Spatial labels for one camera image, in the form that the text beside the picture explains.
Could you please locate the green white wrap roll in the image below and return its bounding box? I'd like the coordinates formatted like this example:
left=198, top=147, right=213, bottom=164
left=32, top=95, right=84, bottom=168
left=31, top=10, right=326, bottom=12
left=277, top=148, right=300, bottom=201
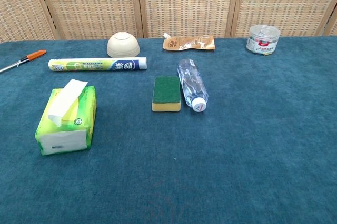
left=48, top=57, right=148, bottom=72

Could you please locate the clear round plastic container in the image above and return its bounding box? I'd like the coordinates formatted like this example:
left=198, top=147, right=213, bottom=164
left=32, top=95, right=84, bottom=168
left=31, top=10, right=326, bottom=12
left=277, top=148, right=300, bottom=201
left=246, top=24, right=281, bottom=56

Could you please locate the beige upturned bowl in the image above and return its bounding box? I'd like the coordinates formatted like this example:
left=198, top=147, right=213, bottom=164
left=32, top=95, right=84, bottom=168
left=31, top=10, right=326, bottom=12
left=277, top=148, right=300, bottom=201
left=106, top=32, right=141, bottom=58

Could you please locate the white tissue sheet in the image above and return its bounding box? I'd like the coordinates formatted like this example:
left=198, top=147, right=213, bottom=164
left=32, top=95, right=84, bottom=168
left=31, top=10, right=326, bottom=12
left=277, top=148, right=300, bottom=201
left=47, top=78, right=88, bottom=128

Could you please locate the teal table cloth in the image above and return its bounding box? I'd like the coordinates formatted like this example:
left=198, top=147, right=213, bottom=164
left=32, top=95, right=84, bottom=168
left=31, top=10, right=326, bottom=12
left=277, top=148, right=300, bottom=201
left=0, top=35, right=337, bottom=224

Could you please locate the clear plastic water bottle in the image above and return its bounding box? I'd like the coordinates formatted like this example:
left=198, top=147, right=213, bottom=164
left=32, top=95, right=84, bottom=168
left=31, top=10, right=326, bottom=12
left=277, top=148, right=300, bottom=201
left=177, top=58, right=209, bottom=113

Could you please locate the green yellow tissue pack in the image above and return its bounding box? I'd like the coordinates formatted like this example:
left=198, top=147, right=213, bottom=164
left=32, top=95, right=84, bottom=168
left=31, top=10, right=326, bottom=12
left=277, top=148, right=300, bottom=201
left=34, top=85, right=97, bottom=156

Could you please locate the orange capped pen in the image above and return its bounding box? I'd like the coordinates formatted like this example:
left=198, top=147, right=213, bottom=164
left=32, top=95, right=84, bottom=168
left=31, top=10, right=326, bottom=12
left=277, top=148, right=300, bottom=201
left=0, top=49, right=47, bottom=74

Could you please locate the yellow green scrub sponge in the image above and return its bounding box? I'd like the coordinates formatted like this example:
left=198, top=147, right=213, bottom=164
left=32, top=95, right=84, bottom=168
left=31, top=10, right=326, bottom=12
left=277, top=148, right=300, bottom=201
left=152, top=75, right=182, bottom=113

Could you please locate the woven rattan folding screen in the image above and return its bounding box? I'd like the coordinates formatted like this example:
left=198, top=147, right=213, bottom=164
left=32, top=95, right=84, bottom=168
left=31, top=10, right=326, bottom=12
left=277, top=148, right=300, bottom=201
left=0, top=0, right=337, bottom=43

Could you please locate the orange spouted drink pouch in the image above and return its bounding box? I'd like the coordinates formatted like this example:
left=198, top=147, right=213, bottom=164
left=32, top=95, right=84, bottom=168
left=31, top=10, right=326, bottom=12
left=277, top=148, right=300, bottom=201
left=162, top=33, right=216, bottom=51

